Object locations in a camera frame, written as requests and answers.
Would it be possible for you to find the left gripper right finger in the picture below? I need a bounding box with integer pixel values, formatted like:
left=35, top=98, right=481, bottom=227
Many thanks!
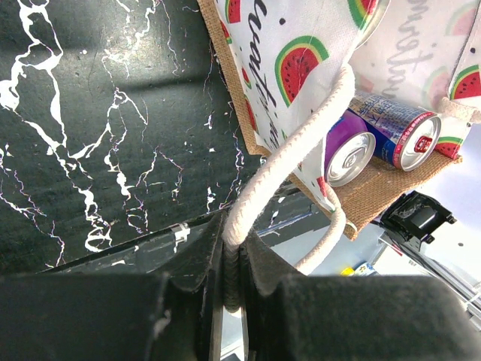
left=242, top=233, right=480, bottom=360

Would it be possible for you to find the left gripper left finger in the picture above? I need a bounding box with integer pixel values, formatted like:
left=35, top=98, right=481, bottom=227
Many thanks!
left=1, top=213, right=225, bottom=360

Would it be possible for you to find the purple drink can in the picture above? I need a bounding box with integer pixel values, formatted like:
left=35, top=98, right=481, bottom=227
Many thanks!
left=325, top=110, right=376, bottom=187

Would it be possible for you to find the blue energy drink can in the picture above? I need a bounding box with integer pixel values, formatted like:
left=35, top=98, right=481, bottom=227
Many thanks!
left=349, top=90, right=441, bottom=171

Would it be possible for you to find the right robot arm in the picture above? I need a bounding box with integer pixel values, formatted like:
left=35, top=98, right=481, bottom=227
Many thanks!
left=378, top=191, right=480, bottom=331

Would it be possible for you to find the yellow capped bottle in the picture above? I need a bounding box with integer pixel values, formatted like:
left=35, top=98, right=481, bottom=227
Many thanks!
left=340, top=262, right=378, bottom=277

